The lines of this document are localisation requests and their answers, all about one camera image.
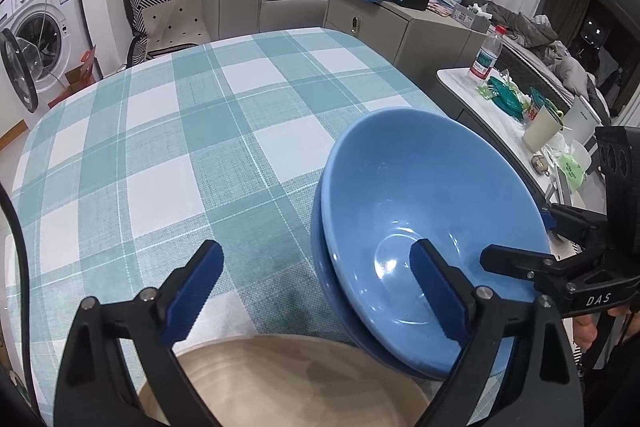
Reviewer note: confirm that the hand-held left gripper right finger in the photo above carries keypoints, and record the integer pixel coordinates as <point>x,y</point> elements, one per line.
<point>440,297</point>

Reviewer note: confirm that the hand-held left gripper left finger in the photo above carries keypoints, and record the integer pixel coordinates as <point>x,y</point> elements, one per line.
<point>192,294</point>

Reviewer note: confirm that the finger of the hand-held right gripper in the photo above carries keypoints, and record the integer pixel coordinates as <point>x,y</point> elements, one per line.
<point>515,264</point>
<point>575,227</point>

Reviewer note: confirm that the blue bowl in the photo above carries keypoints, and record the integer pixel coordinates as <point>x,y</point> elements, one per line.
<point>425,167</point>
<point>361,336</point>

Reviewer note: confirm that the cream round plate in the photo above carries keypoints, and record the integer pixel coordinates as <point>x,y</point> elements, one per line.
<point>280,382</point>

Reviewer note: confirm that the person's right hand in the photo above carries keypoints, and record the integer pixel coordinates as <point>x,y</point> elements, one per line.
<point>585,332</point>

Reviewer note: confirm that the white kettle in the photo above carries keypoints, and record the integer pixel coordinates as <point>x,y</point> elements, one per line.
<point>582,117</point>

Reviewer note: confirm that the cream cup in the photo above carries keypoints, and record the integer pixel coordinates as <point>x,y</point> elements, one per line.
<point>540,132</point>

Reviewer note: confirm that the teal food container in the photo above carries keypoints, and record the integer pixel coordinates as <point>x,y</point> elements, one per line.
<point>505,94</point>
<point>537,96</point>

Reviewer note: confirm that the teal plaid tablecloth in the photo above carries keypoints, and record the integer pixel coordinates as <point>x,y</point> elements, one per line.
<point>175,157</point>

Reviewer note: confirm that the light grey jacket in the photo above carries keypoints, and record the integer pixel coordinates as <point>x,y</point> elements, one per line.
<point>570,72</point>

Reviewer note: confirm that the white coffee table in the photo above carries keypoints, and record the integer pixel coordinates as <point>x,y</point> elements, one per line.
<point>460,87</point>

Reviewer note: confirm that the red capped water bottle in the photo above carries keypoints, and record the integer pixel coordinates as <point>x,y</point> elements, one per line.
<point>485,59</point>

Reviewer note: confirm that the dark grey clothes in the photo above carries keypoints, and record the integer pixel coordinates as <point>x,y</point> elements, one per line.
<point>520,27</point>

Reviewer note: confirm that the tissue box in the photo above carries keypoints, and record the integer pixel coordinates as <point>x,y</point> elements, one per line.
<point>467,18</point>

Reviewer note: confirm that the red cardboard box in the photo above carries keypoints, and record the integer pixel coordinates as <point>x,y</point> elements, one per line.
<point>85,67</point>

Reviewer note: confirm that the colourful booklet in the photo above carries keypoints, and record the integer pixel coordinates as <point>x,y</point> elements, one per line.
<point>439,8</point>

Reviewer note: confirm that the grey side cabinet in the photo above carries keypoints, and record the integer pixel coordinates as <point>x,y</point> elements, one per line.
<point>390,32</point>

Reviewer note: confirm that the white washing machine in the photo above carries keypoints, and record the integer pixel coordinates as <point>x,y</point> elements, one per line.
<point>55,7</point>

